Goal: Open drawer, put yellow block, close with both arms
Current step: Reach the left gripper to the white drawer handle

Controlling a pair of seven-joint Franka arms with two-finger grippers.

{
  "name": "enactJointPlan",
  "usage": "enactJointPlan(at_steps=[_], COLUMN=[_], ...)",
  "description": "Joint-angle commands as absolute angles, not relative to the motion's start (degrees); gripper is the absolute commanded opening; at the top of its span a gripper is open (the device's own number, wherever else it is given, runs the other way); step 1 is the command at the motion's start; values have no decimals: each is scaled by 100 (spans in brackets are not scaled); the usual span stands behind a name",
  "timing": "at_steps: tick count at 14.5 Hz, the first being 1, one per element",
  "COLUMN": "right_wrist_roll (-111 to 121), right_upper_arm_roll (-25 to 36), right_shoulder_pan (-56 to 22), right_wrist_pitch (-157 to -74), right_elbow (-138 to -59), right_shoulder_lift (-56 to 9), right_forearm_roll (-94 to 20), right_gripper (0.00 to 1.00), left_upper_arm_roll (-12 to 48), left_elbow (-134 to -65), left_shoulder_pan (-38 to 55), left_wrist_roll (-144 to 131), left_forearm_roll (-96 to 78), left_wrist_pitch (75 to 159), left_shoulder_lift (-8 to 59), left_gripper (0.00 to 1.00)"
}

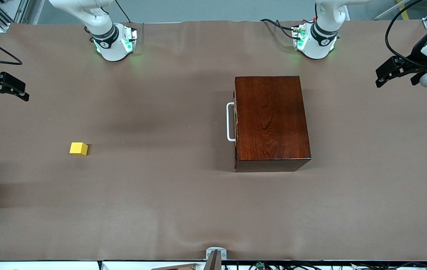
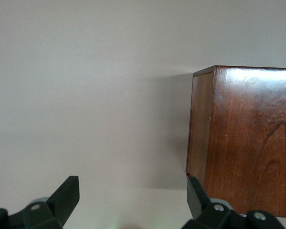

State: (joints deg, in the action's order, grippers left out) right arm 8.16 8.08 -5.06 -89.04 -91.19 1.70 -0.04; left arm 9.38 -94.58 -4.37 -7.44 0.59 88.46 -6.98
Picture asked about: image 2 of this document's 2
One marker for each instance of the dark brown wooden cabinet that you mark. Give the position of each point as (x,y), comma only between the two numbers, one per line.
(240,143)

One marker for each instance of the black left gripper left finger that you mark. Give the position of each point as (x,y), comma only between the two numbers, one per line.
(62,202)

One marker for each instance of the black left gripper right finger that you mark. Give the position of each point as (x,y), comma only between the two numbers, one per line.
(197,202)

